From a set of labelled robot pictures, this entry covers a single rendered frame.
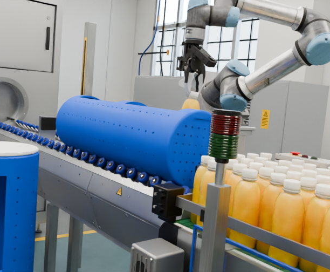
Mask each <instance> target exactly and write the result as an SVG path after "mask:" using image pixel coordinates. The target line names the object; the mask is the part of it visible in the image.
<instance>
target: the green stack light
mask: <svg viewBox="0 0 330 272"><path fill-rule="evenodd" d="M209 135H210V136H209V144H208V156H210V157H213V158H219V159H237V158H238V148H239V138H240V136H239V135H223V134H216V133H211V132H210V133H209Z"/></svg>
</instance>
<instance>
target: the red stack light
mask: <svg viewBox="0 0 330 272"><path fill-rule="evenodd" d="M241 119H242V117H241V116H230V115H219V114H212V115H211V123H210V132H211V133H216V134H223V135H240V128H241V121H242V120H241Z"/></svg>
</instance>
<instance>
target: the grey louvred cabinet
mask: <svg viewBox="0 0 330 272"><path fill-rule="evenodd" d="M182 79H183V77H165V76H136V77H135V83H134V97H133V101H135V102H140V103H143V104H145V105H146V106H148V107H154V108H162V109H167V110H175V111H179V110H181V109H182V106H183V103H184V102H185V100H187V99H188V97H186V95H185V91H184V88H182V87H180V86H179V85H178V83H179V81H180V80H182ZM328 93H329V86H327V85H320V84H312V83H304V82H299V81H292V80H278V81H277V82H275V83H273V84H272V85H270V86H268V87H267V88H265V89H263V90H261V91H260V92H258V93H256V95H255V98H254V99H253V100H251V101H250V102H248V103H247V107H246V108H247V110H248V112H249V114H250V116H249V117H248V118H244V123H245V122H246V123H247V124H248V127H255V128H256V130H255V131H252V135H246V138H245V147H244V155H245V158H247V154H248V153H253V154H258V155H259V157H260V153H270V154H272V158H271V160H272V161H273V162H275V156H276V153H290V152H299V153H300V154H301V155H303V154H306V155H308V156H310V157H312V156H315V157H317V158H320V155H321V147H322V139H323V134H324V125H325V117H326V109H327V101H328Z"/></svg>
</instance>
